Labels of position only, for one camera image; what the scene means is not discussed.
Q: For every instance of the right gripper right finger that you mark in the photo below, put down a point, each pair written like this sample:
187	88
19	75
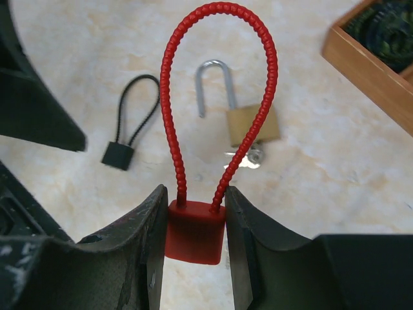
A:
273	267

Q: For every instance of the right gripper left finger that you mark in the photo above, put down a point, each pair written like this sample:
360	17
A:
117	267

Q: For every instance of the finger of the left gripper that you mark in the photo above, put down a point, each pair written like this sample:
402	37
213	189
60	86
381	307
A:
29	111

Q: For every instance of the silver key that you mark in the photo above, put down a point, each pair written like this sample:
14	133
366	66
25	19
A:
254	157

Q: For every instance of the brass padlock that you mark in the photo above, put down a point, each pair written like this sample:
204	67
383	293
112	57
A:
239	119

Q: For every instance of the wooden compartment tray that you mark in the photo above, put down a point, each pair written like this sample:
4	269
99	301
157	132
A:
390	91

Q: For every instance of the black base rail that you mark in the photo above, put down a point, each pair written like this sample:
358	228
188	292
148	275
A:
21	214

